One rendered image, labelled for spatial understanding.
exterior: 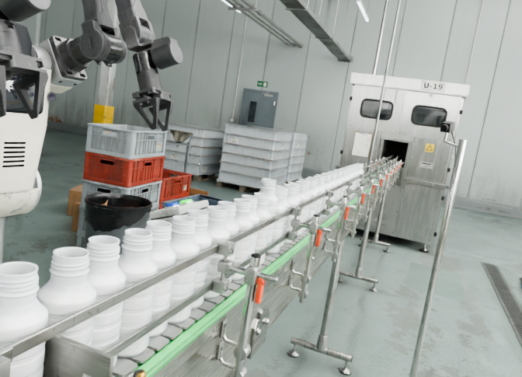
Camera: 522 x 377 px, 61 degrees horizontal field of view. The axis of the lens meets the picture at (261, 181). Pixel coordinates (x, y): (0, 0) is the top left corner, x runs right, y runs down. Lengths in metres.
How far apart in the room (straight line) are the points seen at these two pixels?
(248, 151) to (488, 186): 5.95
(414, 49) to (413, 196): 6.23
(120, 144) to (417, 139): 3.67
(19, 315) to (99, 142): 3.20
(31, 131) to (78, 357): 0.80
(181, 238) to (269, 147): 7.13
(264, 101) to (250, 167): 4.40
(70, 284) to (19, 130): 0.73
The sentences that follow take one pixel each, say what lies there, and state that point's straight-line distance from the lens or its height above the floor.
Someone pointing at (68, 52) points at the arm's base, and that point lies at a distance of 1.35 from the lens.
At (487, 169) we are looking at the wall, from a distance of 11.44.
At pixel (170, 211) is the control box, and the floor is 1.11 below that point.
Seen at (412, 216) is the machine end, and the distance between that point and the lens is 5.90.
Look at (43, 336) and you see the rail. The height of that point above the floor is 1.11.
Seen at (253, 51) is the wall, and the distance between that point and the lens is 12.41.
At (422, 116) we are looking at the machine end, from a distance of 5.84.
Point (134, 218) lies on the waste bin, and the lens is 3.07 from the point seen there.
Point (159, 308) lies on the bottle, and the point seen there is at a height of 1.05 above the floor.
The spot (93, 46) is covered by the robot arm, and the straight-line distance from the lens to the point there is 1.29.
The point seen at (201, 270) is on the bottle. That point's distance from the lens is 0.77.
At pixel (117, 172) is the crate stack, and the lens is 3.59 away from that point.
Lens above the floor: 1.33
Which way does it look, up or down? 8 degrees down
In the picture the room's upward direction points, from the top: 9 degrees clockwise
